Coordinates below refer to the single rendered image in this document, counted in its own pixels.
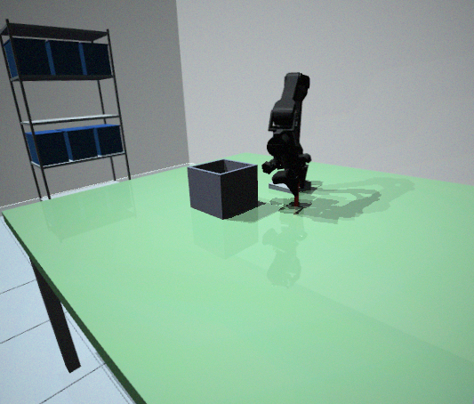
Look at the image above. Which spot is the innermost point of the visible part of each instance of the dark red peg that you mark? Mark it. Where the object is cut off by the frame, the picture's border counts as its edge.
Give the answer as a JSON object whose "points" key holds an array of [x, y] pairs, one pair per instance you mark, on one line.
{"points": [[296, 199]]}

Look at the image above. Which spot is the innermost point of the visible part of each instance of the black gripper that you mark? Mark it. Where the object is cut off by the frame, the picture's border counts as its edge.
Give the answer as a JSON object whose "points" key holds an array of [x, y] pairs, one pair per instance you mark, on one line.
{"points": [[295, 170]]}

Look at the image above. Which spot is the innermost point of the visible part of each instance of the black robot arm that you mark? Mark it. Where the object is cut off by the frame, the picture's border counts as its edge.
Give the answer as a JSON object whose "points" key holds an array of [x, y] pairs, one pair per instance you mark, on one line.
{"points": [[286, 116]]}

